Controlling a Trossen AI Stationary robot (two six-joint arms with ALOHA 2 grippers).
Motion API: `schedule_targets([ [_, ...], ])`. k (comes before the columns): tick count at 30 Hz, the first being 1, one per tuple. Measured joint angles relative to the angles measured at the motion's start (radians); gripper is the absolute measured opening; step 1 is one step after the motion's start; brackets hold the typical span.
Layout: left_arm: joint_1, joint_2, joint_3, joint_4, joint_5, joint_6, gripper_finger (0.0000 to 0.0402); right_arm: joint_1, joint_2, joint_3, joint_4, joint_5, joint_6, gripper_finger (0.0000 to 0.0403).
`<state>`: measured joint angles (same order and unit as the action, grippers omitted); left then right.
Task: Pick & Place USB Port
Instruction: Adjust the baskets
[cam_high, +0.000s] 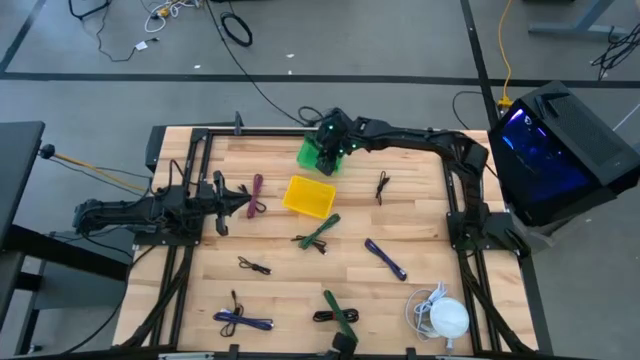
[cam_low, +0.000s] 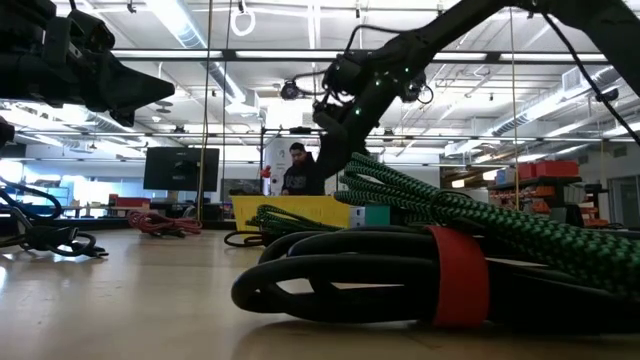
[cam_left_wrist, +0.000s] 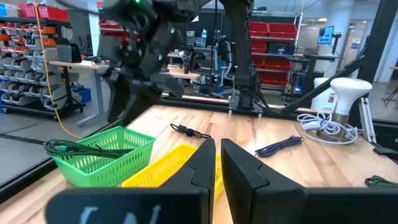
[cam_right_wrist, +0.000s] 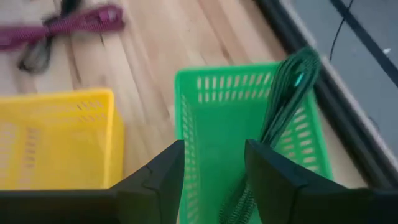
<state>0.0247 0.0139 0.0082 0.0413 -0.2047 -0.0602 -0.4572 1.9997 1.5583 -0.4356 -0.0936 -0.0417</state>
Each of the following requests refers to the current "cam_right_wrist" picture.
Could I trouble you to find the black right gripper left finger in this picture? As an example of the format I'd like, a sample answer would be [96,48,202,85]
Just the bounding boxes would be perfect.
[110,139,186,224]

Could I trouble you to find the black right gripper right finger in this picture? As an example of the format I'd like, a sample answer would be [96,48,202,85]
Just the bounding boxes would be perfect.
[244,139,374,224]

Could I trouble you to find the green braided cable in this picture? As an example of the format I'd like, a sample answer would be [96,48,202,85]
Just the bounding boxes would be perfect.
[217,46,322,224]

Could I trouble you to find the magenta braided cable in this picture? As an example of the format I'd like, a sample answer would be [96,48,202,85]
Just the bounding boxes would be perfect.
[0,4,126,50]

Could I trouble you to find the green plastic basket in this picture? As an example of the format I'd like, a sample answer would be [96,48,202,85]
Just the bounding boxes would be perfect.
[174,62,334,224]

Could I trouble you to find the yellow plastic basket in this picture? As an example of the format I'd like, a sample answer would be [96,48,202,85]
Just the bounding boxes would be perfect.
[0,88,126,191]

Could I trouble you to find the black table frame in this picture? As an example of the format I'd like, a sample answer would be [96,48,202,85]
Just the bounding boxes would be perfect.
[253,0,398,190]

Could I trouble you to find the long black floor cable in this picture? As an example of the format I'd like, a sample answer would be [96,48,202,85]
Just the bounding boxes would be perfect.
[328,0,355,62]

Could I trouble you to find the thin black cable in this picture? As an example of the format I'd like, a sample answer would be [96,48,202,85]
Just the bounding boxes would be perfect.
[17,0,83,75]

